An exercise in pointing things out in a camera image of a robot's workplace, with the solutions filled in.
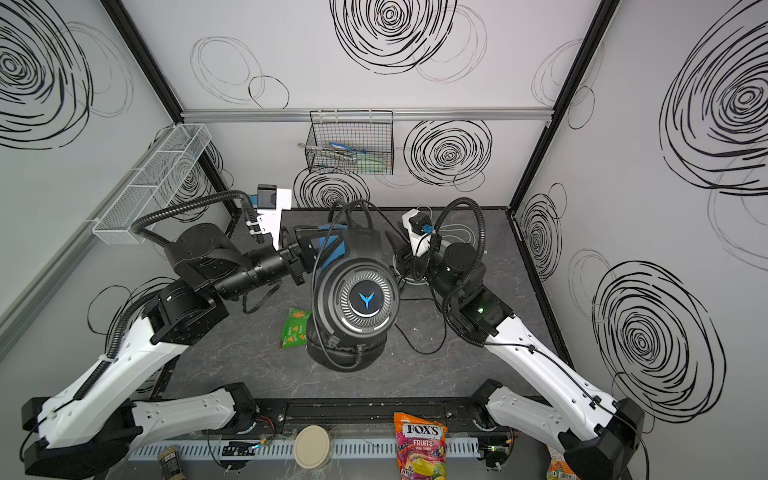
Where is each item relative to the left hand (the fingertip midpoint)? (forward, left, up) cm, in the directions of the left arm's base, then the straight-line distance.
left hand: (342, 235), depth 46 cm
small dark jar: (-28, +40, -47) cm, 68 cm away
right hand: (+12, -7, -12) cm, 19 cm away
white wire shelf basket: (+26, +57, -17) cm, 65 cm away
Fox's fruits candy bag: (-23, -15, -47) cm, 54 cm away
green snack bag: (+3, +20, -47) cm, 51 cm away
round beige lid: (-24, +9, -44) cm, 51 cm away
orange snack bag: (-26, -45, -47) cm, 70 cm away
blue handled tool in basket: (+50, +9, -18) cm, 54 cm away
